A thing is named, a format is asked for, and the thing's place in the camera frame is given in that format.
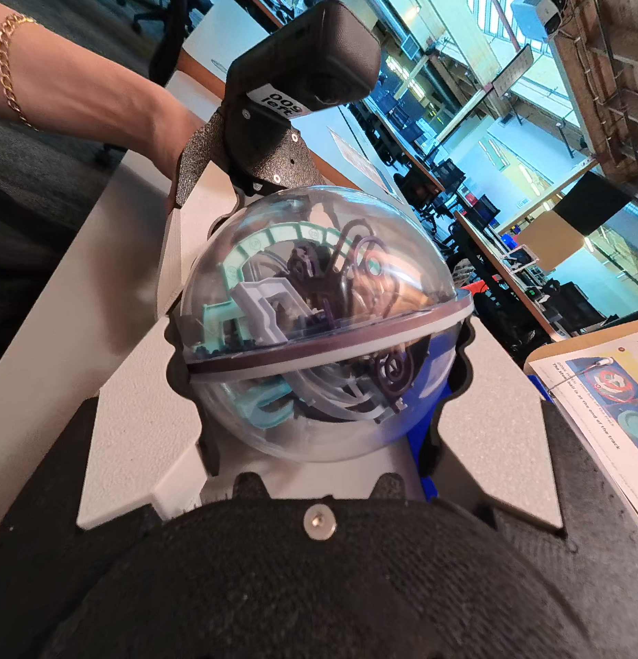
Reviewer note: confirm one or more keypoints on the black hanging panel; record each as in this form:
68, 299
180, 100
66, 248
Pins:
591, 206

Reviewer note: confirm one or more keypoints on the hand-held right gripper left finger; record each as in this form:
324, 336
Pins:
136, 412

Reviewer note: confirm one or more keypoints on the black office chair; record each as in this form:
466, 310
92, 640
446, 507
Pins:
170, 41

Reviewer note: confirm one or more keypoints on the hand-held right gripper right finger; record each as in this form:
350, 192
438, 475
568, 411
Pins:
496, 437

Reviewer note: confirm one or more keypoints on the printed paper sheet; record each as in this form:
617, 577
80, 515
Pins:
357, 159

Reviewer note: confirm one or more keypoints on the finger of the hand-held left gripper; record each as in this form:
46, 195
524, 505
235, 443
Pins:
182, 247

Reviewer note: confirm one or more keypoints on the person's left hand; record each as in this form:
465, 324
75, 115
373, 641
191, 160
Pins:
103, 98

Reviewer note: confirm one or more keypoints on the white ceiling camera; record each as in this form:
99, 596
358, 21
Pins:
532, 18

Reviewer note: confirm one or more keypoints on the transparent maze ball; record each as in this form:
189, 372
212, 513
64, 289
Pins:
324, 319

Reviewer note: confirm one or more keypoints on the printed instruction sheet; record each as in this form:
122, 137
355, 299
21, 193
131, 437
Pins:
602, 406

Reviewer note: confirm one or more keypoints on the tan clipboard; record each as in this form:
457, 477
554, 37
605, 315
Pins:
581, 341

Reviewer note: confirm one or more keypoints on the long wooden desk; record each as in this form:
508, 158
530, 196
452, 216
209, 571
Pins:
509, 273

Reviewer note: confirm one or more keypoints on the hanging ceiling sign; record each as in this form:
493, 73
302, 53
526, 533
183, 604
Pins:
514, 69

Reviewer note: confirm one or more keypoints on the brown cardboard panel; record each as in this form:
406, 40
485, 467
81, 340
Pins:
550, 242

